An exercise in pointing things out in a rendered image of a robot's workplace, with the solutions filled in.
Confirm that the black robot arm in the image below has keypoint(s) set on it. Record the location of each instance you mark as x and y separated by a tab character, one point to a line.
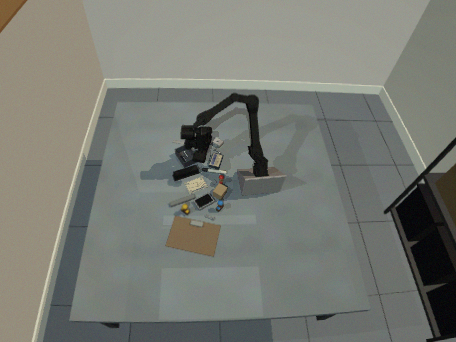
260	168

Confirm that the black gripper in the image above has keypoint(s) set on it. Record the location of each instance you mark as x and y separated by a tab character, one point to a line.
200	154

